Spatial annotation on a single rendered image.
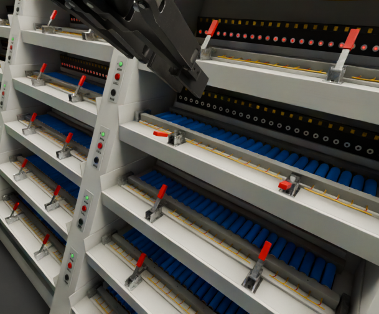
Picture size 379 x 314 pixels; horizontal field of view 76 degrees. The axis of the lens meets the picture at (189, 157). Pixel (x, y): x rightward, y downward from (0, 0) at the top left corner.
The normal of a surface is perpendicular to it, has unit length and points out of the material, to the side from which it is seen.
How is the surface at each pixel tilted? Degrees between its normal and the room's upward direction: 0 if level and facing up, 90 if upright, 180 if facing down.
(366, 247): 111
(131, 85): 90
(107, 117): 90
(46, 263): 21
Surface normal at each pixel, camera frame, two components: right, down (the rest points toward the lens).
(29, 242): 0.09, -0.88
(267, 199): -0.61, 0.32
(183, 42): 0.83, 0.36
